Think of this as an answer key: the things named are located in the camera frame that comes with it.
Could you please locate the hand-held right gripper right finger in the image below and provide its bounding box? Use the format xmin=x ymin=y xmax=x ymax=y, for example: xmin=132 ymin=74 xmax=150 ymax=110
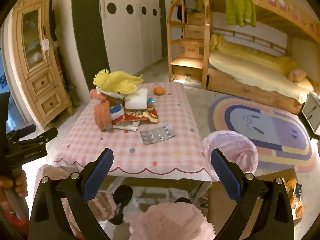
xmin=210 ymin=148 xmax=294 ymax=240

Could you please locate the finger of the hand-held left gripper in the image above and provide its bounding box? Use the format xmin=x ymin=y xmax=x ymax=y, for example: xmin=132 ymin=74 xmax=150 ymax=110
xmin=17 ymin=127 xmax=59 ymax=148
xmin=7 ymin=124 xmax=37 ymax=141

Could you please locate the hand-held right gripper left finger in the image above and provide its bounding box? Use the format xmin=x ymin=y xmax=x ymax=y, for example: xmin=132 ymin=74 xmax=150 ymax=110
xmin=29 ymin=148 xmax=115 ymax=240

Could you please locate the trash bin with pink bag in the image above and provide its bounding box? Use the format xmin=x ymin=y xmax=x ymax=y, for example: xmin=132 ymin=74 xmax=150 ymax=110
xmin=202 ymin=130 xmax=259 ymax=180

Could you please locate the person's left hand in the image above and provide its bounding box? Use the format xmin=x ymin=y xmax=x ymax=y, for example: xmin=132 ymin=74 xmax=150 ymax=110
xmin=0 ymin=169 xmax=29 ymax=205

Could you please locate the black round stand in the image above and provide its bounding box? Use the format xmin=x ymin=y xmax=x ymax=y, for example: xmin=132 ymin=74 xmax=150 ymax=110
xmin=109 ymin=185 xmax=134 ymax=225

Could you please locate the pink checkered tablecloth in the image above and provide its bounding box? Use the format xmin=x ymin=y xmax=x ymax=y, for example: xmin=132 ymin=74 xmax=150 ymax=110
xmin=54 ymin=81 xmax=213 ymax=182

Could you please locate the wooden cabinet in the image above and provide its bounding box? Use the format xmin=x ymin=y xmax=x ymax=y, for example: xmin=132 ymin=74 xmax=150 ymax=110
xmin=11 ymin=0 xmax=74 ymax=130

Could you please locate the white paper sheet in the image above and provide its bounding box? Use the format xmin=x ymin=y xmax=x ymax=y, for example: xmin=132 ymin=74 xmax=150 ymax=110
xmin=114 ymin=121 xmax=140 ymax=132

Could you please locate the brown cardboard box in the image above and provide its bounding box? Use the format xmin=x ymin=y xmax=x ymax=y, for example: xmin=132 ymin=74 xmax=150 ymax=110
xmin=207 ymin=167 xmax=304 ymax=230

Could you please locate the pastel rainbow rug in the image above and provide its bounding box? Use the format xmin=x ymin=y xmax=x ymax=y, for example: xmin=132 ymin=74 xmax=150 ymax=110
xmin=207 ymin=94 xmax=317 ymax=173

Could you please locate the blue white medicine box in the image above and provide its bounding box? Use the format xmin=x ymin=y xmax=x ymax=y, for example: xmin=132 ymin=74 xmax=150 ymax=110
xmin=109 ymin=104 xmax=125 ymax=121

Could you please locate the person's right leg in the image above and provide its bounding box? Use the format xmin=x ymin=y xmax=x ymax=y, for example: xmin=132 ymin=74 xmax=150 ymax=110
xmin=129 ymin=202 xmax=215 ymax=240

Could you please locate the silver blister pack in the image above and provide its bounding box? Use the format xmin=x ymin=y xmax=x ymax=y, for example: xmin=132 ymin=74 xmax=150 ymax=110
xmin=140 ymin=122 xmax=176 ymax=145

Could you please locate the small orange blue plush toy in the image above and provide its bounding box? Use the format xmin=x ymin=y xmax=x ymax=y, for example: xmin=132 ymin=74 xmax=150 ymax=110
xmin=282 ymin=177 xmax=307 ymax=219

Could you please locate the red snack wrapper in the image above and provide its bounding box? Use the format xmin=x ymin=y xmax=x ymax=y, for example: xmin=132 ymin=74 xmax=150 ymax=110
xmin=111 ymin=105 xmax=159 ymax=128

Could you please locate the white foam block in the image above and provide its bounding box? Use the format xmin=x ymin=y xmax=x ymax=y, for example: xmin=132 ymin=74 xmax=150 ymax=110
xmin=124 ymin=88 xmax=148 ymax=110

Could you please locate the pale yellow bed sheet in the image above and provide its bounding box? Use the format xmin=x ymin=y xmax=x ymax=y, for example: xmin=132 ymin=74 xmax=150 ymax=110
xmin=208 ymin=51 xmax=314 ymax=103

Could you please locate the white framed board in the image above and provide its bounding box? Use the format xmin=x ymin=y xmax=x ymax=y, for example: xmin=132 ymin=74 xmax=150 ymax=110
xmin=301 ymin=91 xmax=320 ymax=140

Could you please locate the black hanging item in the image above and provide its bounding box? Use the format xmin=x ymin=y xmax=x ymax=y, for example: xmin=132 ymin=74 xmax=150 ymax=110
xmin=49 ymin=0 xmax=57 ymax=42

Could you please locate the black board panel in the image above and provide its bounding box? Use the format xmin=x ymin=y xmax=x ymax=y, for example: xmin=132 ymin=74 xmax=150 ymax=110
xmin=71 ymin=0 xmax=112 ymax=84

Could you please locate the beige plush toy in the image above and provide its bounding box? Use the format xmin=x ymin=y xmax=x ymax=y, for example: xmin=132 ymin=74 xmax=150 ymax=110
xmin=286 ymin=69 xmax=307 ymax=83

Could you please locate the yellow quilt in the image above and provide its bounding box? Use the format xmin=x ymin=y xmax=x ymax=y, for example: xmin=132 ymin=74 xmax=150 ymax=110
xmin=209 ymin=34 xmax=298 ymax=74

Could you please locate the wooden stair drawer unit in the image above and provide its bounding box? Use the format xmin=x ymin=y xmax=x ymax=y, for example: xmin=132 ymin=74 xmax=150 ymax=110
xmin=167 ymin=0 xmax=213 ymax=89

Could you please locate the white wardrobe with round holes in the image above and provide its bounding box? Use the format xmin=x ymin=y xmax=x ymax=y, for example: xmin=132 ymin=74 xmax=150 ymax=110
xmin=99 ymin=0 xmax=165 ymax=77

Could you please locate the wooden bunk bed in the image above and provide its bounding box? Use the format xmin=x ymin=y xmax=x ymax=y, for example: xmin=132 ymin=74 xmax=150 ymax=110
xmin=202 ymin=0 xmax=320 ymax=115

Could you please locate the green puffer jacket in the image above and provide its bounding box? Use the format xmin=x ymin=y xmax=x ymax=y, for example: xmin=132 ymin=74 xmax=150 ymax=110
xmin=225 ymin=0 xmax=257 ymax=27

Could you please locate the grey garment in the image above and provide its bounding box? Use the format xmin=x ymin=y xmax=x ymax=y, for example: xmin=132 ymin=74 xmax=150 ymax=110
xmin=184 ymin=0 xmax=201 ymax=14

